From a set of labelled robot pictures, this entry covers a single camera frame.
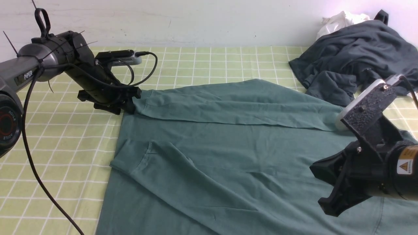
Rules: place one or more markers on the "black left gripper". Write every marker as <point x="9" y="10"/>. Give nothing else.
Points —
<point x="98" y="83"/>

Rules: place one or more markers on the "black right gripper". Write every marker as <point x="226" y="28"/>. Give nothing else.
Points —
<point x="360" y="172"/>

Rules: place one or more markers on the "green long-sleeved shirt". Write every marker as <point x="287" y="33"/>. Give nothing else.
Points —
<point x="233" y="159"/>

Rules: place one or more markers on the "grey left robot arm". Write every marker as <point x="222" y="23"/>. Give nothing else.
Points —
<point x="49" y="56"/>

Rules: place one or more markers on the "green checkered tablecloth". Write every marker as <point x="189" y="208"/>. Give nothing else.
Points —
<point x="73" y="144"/>

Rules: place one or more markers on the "dark grey crumpled garment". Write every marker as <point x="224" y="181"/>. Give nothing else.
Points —
<point x="352" y="58"/>

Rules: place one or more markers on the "white crumpled cloth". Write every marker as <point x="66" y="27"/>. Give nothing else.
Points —
<point x="339" y="21"/>

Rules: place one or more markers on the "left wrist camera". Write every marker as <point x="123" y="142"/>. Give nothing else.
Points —
<point x="120" y="57"/>

